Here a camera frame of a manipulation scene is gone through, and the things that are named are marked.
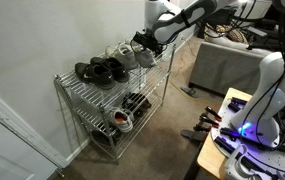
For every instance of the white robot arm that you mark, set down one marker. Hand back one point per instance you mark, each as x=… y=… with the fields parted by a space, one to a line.
x=182 y=18

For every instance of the black sneaker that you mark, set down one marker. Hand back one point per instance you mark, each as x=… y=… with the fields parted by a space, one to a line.
x=117 y=68
x=97 y=77

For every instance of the white lace-up sneaker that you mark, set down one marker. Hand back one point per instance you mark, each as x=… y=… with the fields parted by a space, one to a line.
x=112 y=51

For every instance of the dark brown sandal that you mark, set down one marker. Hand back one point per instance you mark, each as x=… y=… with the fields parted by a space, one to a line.
x=137 y=101

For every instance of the short dark extrusion piece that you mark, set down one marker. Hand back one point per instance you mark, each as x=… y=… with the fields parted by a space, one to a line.
x=238 y=104

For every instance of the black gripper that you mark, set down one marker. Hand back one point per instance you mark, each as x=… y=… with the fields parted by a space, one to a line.
x=147 y=40

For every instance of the white grey running sneaker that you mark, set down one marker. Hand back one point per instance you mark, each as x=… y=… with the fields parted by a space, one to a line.
x=128 y=56

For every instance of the white baseboard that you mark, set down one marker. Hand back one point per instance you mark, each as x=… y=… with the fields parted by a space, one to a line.
x=78 y=150

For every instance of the grey sneaker orange lining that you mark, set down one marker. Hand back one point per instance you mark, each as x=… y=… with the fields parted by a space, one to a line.
x=122 y=119

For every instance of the white VR controller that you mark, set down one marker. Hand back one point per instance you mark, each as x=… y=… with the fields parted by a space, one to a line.
x=237 y=165

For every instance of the black orange bar clamp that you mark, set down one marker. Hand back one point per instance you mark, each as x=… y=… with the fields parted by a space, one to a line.
x=209 y=120
x=202 y=127
x=193 y=135
x=213 y=113

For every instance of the long black aluminium extrusion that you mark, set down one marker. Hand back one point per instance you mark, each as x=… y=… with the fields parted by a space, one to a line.
x=230 y=144
x=248 y=163

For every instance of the black low shoe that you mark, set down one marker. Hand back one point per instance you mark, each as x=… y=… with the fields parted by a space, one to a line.
x=103 y=136

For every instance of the dark slipper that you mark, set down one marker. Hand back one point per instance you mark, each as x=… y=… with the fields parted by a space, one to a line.
x=189 y=92

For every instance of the grey sofa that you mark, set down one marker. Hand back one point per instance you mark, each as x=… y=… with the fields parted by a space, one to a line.
x=225 y=66

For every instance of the patterned cushion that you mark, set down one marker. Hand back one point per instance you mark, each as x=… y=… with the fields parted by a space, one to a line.
x=230 y=34

